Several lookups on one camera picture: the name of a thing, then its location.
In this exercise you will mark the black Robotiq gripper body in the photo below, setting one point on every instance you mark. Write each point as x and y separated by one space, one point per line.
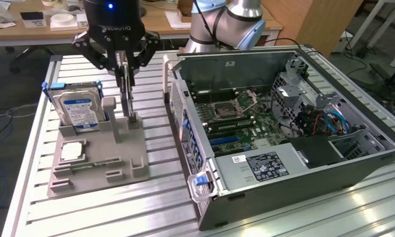
113 27

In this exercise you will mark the green graphics card metal bracket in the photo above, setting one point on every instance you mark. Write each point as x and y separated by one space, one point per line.
128 103

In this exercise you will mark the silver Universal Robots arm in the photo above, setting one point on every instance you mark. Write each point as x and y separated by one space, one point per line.
243 14

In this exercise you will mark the small white labelled box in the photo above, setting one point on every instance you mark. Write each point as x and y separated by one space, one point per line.
81 22

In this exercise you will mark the white paper stack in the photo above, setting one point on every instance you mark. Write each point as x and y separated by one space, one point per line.
177 21

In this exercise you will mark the wooden desk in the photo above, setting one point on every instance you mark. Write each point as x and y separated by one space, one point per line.
36 33

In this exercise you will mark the brown cardboard box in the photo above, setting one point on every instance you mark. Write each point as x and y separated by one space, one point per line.
184 7

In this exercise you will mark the blue plastic disk caddy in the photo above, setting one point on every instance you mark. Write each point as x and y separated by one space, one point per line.
57 86

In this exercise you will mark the white box black lid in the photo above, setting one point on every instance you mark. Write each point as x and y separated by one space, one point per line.
32 19

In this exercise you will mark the white paper card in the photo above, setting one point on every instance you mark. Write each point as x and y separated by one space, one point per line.
2 25

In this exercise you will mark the hard disk blue label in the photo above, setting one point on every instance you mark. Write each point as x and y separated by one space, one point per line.
78 111

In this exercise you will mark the CPU socket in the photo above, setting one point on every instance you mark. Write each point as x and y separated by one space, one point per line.
225 111

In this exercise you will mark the metal socket cover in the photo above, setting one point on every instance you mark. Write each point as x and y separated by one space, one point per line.
248 98

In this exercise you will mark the grey plastic parts rack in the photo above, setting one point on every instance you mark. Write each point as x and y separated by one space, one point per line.
98 148

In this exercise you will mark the RAM stick white label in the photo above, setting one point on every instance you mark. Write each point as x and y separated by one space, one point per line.
229 125

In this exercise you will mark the silver CPU chip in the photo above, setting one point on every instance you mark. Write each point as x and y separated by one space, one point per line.
72 151

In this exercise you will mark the perforated metal disk bay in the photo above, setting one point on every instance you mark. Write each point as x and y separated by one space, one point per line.
285 84

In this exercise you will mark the blue expansion slot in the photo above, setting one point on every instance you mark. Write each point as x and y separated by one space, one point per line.
223 141

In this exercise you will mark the green motherboard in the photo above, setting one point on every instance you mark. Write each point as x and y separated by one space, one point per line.
260 123

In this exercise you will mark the green RAM stick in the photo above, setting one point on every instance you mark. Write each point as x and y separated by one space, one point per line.
85 166

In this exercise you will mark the blue case latch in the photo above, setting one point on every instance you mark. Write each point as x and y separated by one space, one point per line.
200 179

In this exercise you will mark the grey power supply unit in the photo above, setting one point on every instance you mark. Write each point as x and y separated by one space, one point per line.
236 177

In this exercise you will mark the black plastic shroud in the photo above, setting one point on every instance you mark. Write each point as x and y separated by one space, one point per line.
315 150

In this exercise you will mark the open black PC case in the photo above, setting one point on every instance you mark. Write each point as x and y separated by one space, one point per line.
283 197

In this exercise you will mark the open metal disk bay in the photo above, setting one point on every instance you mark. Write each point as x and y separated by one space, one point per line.
359 143

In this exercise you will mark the white desk frame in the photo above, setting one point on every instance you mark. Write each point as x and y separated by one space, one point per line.
375 22

